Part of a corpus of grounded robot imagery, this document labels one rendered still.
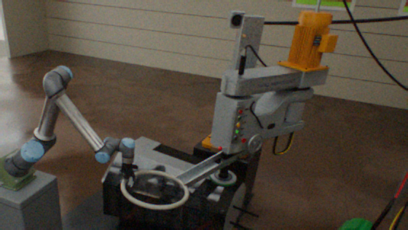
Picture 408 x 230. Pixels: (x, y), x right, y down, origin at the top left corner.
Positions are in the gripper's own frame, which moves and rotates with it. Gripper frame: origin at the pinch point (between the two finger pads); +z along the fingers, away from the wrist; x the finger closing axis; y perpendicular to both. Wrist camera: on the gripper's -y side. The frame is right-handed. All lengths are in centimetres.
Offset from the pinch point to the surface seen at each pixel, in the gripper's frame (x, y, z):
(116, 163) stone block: -41, -40, 13
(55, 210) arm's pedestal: -58, 19, 38
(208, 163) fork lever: 44, -47, -13
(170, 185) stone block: 17.2, -38.8, 14.7
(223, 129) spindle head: 51, -45, -45
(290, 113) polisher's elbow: 88, -103, -51
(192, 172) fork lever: 37, -34, -7
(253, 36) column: 38, -135, -103
